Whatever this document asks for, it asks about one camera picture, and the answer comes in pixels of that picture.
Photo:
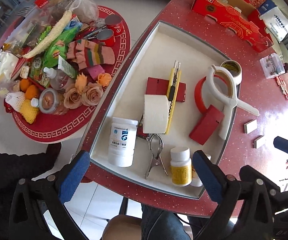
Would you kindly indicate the small clear bottle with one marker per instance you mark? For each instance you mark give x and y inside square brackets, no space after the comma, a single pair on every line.
[58,79]

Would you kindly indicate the white pill bottle red text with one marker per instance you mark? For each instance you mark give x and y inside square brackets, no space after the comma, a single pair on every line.
[196,181]

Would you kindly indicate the yellow utility knife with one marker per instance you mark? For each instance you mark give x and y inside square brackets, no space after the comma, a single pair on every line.
[172,91]

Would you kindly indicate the red marker pen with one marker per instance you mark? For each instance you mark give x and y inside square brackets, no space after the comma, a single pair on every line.
[279,83]

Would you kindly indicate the large white plastic clamp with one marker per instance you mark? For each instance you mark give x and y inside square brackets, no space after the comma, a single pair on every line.
[230,101]

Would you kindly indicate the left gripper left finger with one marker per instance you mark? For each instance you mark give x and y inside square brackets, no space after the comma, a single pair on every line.
[61,186]

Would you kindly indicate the red round side table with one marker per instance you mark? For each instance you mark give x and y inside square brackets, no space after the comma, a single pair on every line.
[49,128]

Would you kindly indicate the red cardboard tray box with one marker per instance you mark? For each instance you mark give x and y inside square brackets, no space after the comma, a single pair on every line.
[241,17]

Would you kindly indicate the beige artificial roses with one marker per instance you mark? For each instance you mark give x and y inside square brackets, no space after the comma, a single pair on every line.
[86,93]

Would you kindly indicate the white masking tape roll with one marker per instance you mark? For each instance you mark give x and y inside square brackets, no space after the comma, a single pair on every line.
[155,114]

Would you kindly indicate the green snack bag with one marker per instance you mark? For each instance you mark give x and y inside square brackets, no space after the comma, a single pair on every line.
[59,47]

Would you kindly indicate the orange fruit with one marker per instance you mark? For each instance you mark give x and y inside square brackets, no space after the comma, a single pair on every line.
[30,90]

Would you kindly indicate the pink sponge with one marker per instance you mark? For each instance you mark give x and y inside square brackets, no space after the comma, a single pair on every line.
[95,71]

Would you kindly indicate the striped socks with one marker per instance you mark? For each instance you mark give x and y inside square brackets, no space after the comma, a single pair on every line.
[88,54]

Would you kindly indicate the dark brown glass bottle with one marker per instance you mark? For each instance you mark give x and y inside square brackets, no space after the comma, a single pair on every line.
[286,67]

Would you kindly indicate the wide white tape roll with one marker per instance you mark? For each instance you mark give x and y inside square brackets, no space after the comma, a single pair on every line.
[235,69]

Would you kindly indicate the small red box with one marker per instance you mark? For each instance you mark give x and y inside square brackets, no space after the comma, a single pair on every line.
[207,125]

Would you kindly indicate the silver metal clip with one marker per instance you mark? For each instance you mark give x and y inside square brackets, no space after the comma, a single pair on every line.
[156,154]

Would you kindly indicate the red can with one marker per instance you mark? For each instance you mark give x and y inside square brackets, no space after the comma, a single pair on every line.
[106,37]
[115,23]

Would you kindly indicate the red edged tape roll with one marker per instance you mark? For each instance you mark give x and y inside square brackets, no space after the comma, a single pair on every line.
[204,99]

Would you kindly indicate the white tray with grey rim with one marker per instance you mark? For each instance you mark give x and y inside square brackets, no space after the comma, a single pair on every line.
[164,45]

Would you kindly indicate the yellow netted fruit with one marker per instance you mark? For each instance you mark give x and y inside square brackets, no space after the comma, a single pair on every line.
[29,112]

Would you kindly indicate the glass jar with lid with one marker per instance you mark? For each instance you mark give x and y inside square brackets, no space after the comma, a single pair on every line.
[52,102]

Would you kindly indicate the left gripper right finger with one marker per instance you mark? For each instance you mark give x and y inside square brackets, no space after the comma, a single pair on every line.
[220,187]

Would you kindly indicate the white bag with blue text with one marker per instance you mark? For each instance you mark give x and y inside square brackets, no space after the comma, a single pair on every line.
[274,19]

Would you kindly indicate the person's jeans leg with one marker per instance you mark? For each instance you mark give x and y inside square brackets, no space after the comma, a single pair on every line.
[160,224]

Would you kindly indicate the yellow label white pill bottle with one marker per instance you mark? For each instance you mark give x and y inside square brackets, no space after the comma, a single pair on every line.
[181,166]

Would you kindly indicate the clear plastic storage box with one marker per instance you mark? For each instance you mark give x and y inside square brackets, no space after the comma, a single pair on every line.
[272,66]

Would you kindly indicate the clear plastic bag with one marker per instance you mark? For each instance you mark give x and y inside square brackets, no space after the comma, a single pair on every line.
[86,10]

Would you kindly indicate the small white block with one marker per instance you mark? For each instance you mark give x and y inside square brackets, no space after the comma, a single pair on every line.
[258,142]
[250,126]

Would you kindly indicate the red box with gold characters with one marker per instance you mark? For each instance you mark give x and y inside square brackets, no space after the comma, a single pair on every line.
[157,86]

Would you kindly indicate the white bottle blue label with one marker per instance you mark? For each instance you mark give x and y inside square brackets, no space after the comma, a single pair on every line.
[122,141]

